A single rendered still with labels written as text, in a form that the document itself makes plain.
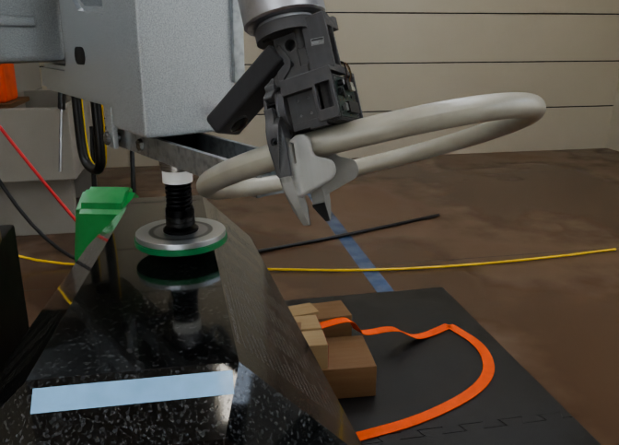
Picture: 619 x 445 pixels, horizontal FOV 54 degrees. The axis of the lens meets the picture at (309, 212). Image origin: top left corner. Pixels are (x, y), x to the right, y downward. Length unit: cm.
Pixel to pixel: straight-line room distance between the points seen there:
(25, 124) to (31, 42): 231
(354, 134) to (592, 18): 702
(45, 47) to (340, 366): 143
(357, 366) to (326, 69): 177
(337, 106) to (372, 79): 592
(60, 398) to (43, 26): 115
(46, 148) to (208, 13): 292
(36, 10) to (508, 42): 579
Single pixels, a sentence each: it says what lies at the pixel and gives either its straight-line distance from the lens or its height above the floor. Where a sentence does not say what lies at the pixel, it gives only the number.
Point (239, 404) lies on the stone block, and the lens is 101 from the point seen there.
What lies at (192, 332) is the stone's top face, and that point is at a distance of 112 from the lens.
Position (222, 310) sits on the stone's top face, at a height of 81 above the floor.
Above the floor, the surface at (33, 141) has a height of 66.
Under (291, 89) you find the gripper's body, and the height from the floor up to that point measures 126.
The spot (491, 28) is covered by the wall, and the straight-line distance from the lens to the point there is 699.
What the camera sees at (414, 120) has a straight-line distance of 64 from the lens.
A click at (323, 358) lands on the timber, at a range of 225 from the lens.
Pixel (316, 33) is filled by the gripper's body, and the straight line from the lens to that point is 64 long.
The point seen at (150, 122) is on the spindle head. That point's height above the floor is 114.
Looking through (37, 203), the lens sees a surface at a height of 22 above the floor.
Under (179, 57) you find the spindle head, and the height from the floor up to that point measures 127.
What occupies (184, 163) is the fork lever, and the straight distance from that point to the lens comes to 126.
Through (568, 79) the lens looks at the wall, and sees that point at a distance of 750.
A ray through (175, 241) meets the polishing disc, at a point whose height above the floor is 86.
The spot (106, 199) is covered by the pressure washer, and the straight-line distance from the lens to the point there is 305.
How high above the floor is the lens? 132
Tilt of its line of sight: 17 degrees down
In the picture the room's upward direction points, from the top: straight up
